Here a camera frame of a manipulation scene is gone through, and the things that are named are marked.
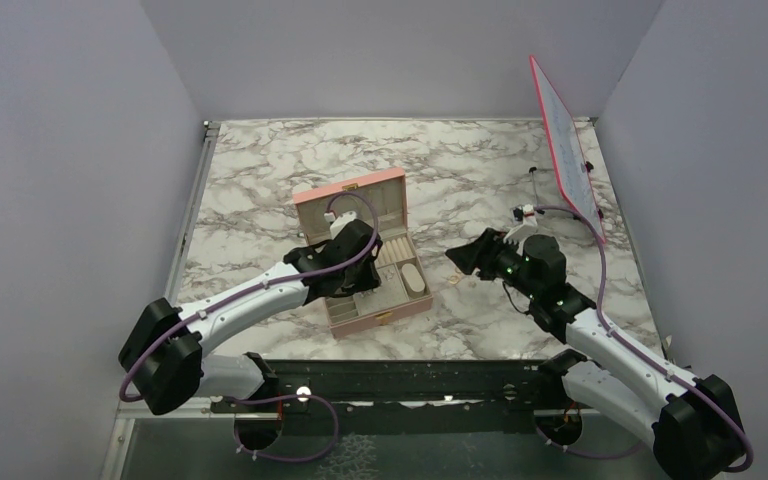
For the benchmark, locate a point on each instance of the black metal base rail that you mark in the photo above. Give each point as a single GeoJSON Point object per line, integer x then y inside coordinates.
{"type": "Point", "coordinates": [395, 397]}

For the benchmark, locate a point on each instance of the beige watch pillow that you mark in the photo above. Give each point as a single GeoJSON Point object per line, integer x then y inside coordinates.
{"type": "Point", "coordinates": [413, 280]}

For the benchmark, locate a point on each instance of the pink jewelry box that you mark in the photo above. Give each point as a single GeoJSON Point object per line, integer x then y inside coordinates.
{"type": "Point", "coordinates": [382, 195]}

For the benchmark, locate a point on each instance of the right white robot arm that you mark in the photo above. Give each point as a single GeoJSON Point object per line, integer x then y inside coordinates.
{"type": "Point", "coordinates": [691, 424]}

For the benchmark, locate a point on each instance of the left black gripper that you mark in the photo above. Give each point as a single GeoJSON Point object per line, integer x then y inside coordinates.
{"type": "Point", "coordinates": [370, 280]}

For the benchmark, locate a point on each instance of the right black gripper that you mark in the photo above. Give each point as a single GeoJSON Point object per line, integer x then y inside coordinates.
{"type": "Point", "coordinates": [481, 253]}

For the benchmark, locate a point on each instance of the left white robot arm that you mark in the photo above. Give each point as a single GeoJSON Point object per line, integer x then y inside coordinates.
{"type": "Point", "coordinates": [169, 355]}

